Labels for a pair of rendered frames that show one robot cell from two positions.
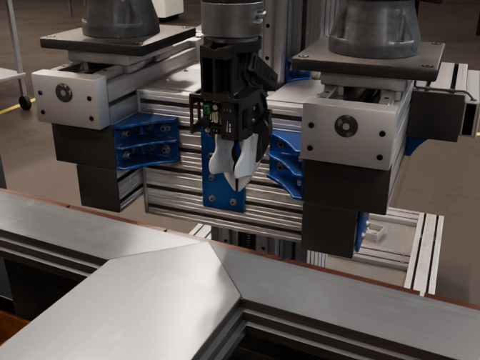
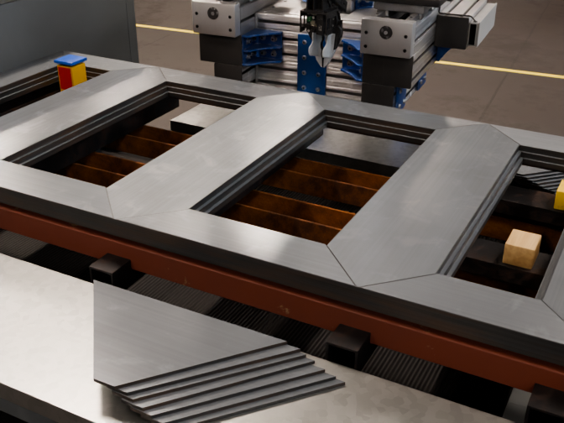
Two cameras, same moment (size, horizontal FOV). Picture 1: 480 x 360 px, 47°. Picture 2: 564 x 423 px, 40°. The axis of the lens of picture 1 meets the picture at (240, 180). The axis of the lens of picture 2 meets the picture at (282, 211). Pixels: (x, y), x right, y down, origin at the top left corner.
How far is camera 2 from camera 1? 119 cm
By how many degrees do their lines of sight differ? 4
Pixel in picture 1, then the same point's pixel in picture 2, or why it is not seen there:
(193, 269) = (300, 101)
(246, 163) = (328, 49)
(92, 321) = (256, 114)
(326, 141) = (374, 41)
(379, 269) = not seen: hidden behind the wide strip
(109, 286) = (260, 105)
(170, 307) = (291, 112)
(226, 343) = (317, 126)
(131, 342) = (275, 120)
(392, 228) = not seen: hidden behind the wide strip
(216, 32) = not seen: outside the picture
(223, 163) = (315, 50)
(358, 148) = (392, 45)
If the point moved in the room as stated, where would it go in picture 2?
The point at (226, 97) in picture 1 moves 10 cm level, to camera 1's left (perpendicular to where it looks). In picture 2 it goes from (319, 12) to (276, 11)
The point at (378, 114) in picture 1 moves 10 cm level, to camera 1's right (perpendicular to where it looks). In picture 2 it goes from (403, 25) to (443, 25)
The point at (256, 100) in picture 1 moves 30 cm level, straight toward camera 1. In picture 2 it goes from (334, 14) to (332, 49)
